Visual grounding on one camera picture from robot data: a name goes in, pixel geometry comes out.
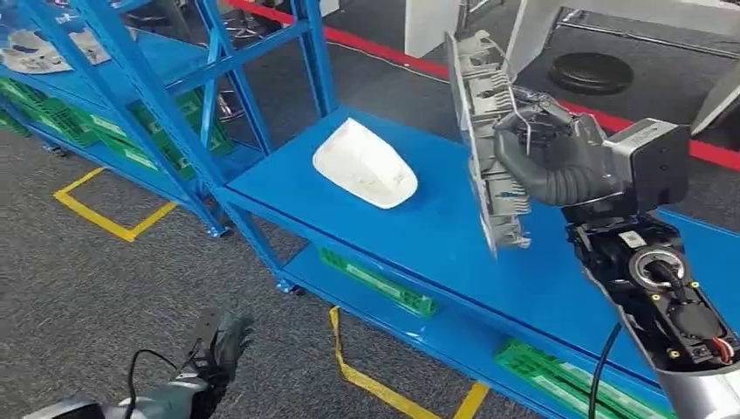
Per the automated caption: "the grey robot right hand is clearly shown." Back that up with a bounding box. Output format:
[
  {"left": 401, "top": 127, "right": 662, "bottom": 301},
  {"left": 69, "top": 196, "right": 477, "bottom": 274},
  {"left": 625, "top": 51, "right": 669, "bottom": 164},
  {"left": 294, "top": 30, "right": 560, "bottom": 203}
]
[{"left": 492, "top": 85, "right": 608, "bottom": 193}]

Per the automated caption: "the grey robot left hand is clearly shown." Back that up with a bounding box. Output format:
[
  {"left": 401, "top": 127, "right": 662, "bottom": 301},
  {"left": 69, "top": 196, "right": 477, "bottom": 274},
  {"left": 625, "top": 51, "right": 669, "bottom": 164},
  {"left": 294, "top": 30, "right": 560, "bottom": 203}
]
[{"left": 189, "top": 307, "right": 256, "bottom": 419}]

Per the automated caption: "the silver plastic hubcap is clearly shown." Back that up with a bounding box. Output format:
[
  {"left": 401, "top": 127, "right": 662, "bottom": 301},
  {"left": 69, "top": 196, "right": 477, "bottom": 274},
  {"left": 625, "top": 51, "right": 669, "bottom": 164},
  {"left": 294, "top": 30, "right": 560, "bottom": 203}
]
[{"left": 444, "top": 29, "right": 533, "bottom": 259}]

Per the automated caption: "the black round disc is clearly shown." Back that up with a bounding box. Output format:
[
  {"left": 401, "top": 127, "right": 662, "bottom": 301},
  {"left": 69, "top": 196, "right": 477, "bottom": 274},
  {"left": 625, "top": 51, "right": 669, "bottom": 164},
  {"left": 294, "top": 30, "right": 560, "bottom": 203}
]
[{"left": 547, "top": 51, "right": 634, "bottom": 97}]

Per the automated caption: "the white desk panel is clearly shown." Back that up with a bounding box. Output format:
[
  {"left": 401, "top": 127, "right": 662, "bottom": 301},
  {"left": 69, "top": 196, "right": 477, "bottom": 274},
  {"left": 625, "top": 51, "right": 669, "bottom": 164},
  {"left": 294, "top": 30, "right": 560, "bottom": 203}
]
[
  {"left": 504, "top": 0, "right": 571, "bottom": 77},
  {"left": 403, "top": 0, "right": 462, "bottom": 59}
]

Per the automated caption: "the blue metal shelf rack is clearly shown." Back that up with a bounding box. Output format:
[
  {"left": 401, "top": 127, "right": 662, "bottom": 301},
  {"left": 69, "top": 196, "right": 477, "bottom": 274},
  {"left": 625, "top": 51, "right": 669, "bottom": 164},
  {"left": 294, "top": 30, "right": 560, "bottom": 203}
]
[
  {"left": 0, "top": 0, "right": 340, "bottom": 239},
  {"left": 216, "top": 105, "right": 740, "bottom": 419}
]

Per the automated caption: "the white plastic cover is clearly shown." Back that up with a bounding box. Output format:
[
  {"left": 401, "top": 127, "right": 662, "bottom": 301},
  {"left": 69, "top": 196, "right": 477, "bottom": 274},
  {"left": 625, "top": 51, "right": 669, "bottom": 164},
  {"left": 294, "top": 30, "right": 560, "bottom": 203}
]
[{"left": 311, "top": 116, "right": 420, "bottom": 211}]

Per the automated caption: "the red barrier tape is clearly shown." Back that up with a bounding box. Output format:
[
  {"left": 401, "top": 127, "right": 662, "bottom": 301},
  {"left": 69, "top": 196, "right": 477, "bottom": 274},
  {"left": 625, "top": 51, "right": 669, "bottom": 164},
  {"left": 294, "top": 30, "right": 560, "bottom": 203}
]
[{"left": 223, "top": 0, "right": 740, "bottom": 172}]

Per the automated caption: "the grey flat shelf part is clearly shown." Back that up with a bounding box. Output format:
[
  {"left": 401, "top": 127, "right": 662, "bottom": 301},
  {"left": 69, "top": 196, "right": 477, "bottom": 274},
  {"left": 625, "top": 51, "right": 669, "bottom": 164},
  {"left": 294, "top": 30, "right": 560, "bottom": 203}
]
[{"left": 0, "top": 28, "right": 112, "bottom": 76}]

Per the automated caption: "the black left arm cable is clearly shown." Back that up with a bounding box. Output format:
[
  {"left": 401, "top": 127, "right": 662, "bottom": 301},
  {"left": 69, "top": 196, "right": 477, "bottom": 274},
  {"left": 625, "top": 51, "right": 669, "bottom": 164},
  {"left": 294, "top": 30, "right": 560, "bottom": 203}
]
[{"left": 123, "top": 347, "right": 182, "bottom": 419}]

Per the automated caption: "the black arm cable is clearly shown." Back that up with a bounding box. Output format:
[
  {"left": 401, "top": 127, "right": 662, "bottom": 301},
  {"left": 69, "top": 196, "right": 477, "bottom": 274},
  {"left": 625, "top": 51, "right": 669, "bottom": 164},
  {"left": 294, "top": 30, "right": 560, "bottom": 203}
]
[
  {"left": 123, "top": 347, "right": 182, "bottom": 419},
  {"left": 587, "top": 322, "right": 623, "bottom": 419}
]

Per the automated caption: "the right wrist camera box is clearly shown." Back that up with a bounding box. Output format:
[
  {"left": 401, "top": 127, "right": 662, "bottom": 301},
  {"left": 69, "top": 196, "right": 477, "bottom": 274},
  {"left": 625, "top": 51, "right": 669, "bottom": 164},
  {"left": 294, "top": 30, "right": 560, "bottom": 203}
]
[{"left": 606, "top": 118, "right": 693, "bottom": 216}]

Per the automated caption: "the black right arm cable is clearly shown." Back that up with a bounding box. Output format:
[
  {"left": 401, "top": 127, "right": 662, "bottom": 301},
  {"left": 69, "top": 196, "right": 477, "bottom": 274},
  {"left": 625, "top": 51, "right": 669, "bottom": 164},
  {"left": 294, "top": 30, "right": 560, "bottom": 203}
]
[{"left": 587, "top": 322, "right": 623, "bottom": 419}]

